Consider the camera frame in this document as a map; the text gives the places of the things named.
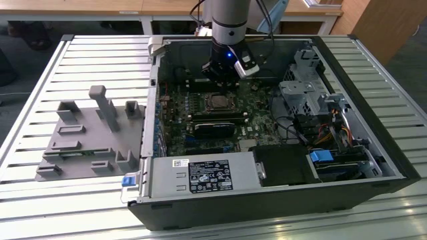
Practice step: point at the silver CPU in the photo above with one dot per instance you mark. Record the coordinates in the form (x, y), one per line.
(221, 102)

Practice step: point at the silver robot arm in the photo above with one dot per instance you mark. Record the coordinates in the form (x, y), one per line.
(229, 22)

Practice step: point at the CPU socket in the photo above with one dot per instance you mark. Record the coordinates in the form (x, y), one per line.
(207, 110)

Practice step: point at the black RAM slot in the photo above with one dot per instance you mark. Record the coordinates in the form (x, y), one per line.
(216, 120)
(216, 115)

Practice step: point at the round coin battery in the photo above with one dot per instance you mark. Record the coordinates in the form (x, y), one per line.
(253, 87)

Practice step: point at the green motherboard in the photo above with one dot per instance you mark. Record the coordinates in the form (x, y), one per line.
(260, 117)

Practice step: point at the silver drive cage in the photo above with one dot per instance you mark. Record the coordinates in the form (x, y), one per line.
(293, 90)

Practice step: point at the black graphics card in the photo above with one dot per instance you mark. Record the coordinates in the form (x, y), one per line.
(213, 131)

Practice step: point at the small silver heatsink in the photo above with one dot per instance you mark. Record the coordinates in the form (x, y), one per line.
(248, 145)

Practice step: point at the white book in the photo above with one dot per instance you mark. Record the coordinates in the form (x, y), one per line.
(320, 2)

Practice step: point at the black plastic shroud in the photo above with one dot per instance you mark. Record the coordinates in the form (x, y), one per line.
(283, 165)

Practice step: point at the silver power supply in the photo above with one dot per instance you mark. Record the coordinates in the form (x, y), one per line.
(167, 175)

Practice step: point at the blue disk carrier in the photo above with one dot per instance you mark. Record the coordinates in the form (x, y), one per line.
(320, 157)

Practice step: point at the grey parts rack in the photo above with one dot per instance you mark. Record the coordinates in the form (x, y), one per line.
(86, 140)

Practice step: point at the wooden cabinet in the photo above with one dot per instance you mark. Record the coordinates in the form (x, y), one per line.
(383, 30)

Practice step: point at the blue case latch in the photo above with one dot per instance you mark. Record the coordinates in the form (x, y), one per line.
(129, 181)

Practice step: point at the wooden desk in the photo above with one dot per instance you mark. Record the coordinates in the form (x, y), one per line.
(66, 6)

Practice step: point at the green RAM stick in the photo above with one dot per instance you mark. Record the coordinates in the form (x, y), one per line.
(82, 152)

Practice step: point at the black disk drive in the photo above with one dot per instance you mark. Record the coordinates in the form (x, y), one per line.
(336, 170)

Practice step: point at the black open PC case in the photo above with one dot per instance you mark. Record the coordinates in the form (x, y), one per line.
(233, 212)

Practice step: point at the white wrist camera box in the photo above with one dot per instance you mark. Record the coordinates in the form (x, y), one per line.
(248, 67)

